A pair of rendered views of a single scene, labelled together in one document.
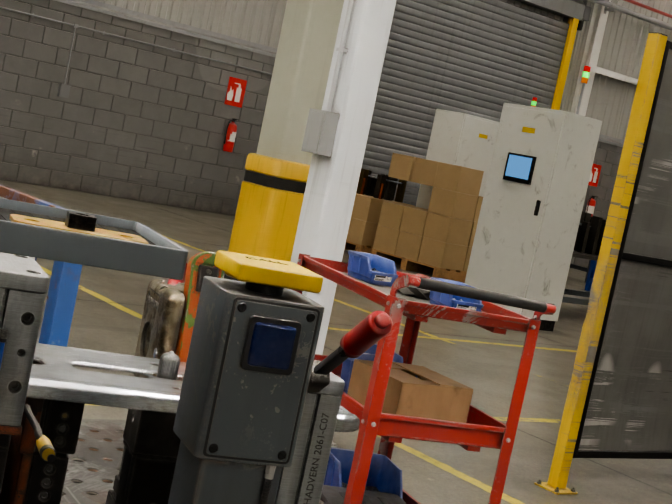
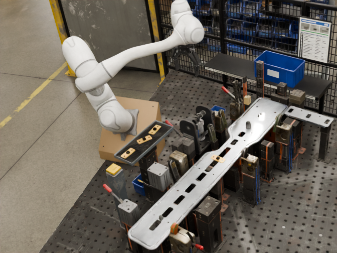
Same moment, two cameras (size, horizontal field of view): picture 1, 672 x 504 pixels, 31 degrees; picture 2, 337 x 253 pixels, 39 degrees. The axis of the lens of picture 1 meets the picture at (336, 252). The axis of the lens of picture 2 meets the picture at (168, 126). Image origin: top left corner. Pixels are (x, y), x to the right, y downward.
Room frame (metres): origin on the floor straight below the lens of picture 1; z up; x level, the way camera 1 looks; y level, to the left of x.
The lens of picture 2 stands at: (2.71, -0.45, 2.83)
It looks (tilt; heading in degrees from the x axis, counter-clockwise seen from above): 37 degrees down; 156
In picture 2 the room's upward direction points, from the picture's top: 9 degrees counter-clockwise
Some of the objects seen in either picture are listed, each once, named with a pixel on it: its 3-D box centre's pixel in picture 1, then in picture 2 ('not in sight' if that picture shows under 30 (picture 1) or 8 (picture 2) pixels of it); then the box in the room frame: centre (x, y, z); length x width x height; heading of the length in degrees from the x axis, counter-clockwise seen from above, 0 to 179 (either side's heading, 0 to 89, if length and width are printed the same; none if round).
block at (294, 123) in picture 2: not in sight; (290, 139); (0.92, 1.19, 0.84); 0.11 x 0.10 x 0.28; 22
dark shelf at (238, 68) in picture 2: not in sight; (264, 74); (0.42, 1.38, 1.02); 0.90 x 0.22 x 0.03; 22
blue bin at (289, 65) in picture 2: not in sight; (279, 68); (0.53, 1.42, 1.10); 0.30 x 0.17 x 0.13; 21
